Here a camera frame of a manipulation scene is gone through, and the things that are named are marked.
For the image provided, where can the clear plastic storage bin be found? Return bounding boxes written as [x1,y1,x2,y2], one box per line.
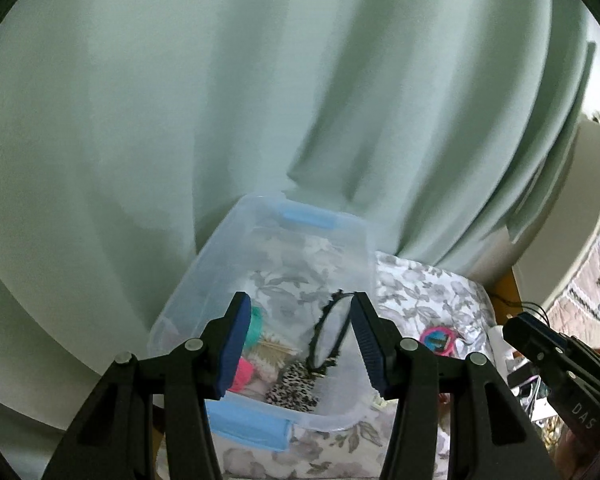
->
[147,192,381,453]

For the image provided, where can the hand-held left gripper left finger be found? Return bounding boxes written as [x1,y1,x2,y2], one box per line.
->
[40,291,253,480]

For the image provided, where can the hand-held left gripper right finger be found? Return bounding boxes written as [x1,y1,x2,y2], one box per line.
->
[350,291,556,480]

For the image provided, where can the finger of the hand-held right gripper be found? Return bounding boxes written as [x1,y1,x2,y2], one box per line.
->
[502,311,576,376]

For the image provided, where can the pink plastic hair clip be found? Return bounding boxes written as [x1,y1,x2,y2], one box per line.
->
[227,355,258,393]

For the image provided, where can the black cable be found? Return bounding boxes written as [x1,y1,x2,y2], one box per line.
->
[495,295,551,323]

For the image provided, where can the bag of cotton swabs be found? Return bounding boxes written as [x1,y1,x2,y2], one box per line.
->
[252,337,306,376]

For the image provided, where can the teal plastic bangle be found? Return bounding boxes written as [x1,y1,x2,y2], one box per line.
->
[242,307,266,353]

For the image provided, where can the wooden nightstand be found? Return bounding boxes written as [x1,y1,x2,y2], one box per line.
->
[487,270,523,321]

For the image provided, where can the green curtain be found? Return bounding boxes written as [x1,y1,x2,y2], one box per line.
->
[0,0,596,441]

